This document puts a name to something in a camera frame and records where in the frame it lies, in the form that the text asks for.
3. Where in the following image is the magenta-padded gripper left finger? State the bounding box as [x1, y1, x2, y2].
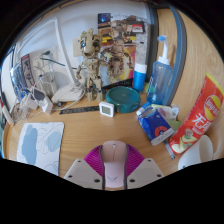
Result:
[63, 144, 107, 191]

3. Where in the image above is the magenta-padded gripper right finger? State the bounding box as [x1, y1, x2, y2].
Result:
[124, 143, 165, 191]

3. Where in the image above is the pink computer mouse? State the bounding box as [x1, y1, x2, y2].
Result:
[100, 140, 129, 192]

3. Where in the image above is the grey blue-cloud mouse pad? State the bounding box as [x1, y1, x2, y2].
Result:
[16, 121, 65, 177]

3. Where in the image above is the blue pen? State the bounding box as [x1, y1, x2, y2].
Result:
[163, 139, 176, 160]

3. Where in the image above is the blue tissue pack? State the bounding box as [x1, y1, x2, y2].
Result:
[136, 103, 175, 147]

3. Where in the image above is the white mug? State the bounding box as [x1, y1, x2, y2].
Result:
[177, 134, 214, 171]

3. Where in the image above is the black ruler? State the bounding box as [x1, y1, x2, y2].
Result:
[59, 105, 100, 116]

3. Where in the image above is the yellow-green packet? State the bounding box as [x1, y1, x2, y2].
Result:
[151, 103, 183, 131]

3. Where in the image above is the small white square clock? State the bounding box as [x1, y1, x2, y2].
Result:
[98, 101, 115, 118]

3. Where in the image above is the white power strip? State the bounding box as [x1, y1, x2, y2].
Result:
[39, 96, 54, 115]

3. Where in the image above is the teal round tin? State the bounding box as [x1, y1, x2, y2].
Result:
[105, 86, 142, 114]

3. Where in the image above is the red chips can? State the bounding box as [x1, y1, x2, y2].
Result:
[168, 73, 224, 155]

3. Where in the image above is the white charger block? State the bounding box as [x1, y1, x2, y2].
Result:
[20, 96, 39, 112]

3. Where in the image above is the dark grey charger block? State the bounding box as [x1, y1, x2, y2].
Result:
[31, 87, 47, 103]

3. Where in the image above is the white bottle with red cap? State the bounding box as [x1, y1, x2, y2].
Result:
[0, 99, 15, 128]

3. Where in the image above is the blue bottle with white nozzle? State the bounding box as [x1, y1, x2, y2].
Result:
[146, 35, 174, 106]

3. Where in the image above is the blue tube with white cap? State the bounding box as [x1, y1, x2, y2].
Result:
[132, 62, 148, 93]

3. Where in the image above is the steel cup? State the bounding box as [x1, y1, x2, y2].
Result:
[39, 68, 58, 98]

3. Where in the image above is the tan brick-built figure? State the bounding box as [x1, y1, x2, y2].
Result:
[75, 28, 105, 103]

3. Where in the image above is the blue model kit box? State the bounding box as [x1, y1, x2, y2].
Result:
[9, 53, 36, 96]

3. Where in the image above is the green gooseneck plug light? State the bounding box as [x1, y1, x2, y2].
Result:
[39, 50, 66, 67]

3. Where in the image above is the colourful figure box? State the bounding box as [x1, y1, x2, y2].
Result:
[97, 12, 148, 86]

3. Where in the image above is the white tangled cable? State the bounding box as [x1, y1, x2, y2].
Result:
[10, 81, 41, 125]

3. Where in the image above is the white wall-mounted box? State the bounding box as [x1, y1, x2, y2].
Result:
[72, 36, 84, 58]

